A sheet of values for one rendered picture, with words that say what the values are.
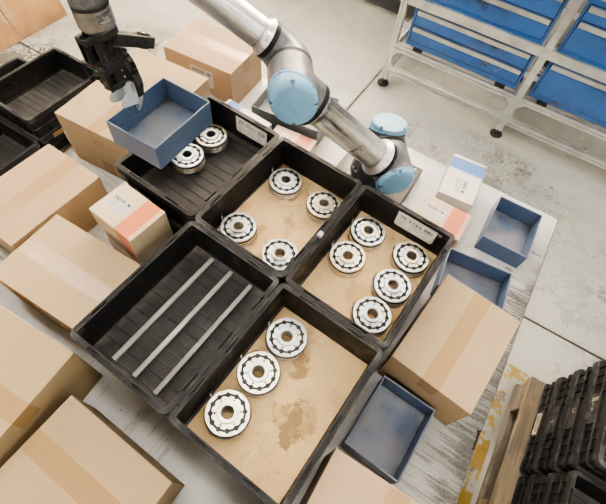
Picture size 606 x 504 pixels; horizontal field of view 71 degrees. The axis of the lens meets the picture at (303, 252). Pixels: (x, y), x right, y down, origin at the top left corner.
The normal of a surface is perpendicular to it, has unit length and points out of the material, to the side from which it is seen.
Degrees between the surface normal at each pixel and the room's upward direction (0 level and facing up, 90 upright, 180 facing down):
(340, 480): 0
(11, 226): 0
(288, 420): 0
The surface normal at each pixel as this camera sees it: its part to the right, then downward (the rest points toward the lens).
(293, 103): -0.03, 0.79
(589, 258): 0.07, -0.51
